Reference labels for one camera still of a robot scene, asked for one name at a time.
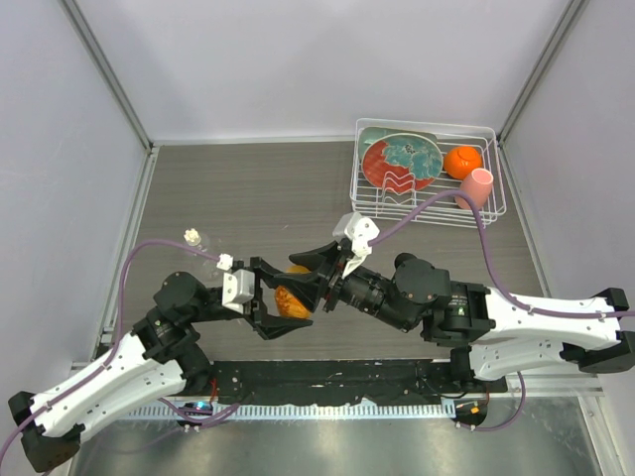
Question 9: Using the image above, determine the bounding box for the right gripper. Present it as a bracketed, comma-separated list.
[275, 240, 415, 334]

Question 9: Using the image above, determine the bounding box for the orange bottle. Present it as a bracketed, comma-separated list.
[274, 286, 311, 319]

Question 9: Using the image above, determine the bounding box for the white bottle cap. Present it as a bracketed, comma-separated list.
[184, 228, 201, 247]

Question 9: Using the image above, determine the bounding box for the orange bottle cap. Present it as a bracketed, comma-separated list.
[286, 265, 310, 275]

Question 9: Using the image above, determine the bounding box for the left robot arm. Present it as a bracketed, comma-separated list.
[8, 259, 322, 473]

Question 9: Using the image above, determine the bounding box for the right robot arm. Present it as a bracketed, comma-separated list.
[275, 243, 634, 392]

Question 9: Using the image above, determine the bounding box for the red teal floral plate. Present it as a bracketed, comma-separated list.
[361, 133, 444, 194]

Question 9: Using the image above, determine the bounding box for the teal square plate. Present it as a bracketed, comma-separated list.
[357, 126, 438, 159]

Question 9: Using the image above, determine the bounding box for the orange bowl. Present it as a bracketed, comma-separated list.
[444, 146, 482, 180]

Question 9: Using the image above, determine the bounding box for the pink cup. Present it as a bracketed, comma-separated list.
[459, 168, 494, 209]

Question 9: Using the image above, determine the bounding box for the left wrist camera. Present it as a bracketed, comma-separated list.
[221, 269, 255, 314]

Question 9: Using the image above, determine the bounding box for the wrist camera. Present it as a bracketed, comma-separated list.
[332, 211, 380, 278]
[221, 269, 255, 314]

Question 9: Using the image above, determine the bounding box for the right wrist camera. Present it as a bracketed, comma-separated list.
[332, 211, 380, 278]

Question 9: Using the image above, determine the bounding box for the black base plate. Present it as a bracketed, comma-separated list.
[207, 359, 508, 407]

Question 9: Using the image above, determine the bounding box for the white wire dish rack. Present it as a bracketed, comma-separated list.
[349, 118, 507, 225]

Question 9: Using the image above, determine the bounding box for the white cable duct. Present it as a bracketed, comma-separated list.
[120, 399, 455, 421]

